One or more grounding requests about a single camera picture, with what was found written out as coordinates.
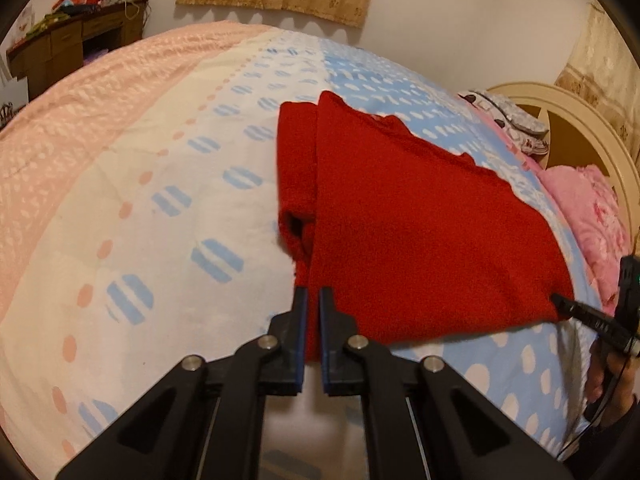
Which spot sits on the pink floral pillow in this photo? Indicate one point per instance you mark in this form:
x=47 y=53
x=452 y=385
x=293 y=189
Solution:
x=590 y=220

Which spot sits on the white paper bag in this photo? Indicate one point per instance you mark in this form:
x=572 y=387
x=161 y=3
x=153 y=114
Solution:
x=12 y=95

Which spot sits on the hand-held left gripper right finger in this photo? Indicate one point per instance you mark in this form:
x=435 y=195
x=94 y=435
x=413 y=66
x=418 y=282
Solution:
x=327 y=345

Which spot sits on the dark wooden desk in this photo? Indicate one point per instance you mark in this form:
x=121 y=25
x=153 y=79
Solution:
x=75 y=40

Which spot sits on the polka dot bed sheet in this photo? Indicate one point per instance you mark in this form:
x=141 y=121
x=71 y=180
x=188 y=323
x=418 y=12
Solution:
x=150 y=185

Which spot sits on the person's right forearm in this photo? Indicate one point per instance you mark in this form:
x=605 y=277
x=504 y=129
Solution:
x=615 y=435

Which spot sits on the beige floral side curtain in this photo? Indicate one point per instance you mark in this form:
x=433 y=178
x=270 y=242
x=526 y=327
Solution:
x=607 y=65

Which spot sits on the person's right hand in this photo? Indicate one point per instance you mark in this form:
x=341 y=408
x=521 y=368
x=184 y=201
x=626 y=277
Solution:
x=595 y=380

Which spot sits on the cream wooden headboard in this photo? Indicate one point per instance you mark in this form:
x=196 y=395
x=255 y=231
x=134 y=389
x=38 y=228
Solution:
x=585 y=120

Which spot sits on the red embroidered knit sweater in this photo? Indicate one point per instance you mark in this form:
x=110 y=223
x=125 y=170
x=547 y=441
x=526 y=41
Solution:
x=425 y=235

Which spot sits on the white card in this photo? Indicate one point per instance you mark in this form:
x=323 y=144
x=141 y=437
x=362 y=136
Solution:
x=22 y=22

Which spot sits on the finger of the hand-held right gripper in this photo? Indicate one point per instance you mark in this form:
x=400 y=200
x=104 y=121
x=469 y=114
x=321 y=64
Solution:
x=595 y=322

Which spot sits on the grey patterned pillow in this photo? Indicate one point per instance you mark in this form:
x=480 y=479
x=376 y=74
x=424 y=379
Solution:
x=510 y=115

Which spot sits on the green cloth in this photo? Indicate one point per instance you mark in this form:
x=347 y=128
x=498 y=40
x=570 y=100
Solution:
x=47 y=22

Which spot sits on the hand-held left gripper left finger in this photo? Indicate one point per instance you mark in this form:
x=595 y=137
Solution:
x=300 y=345

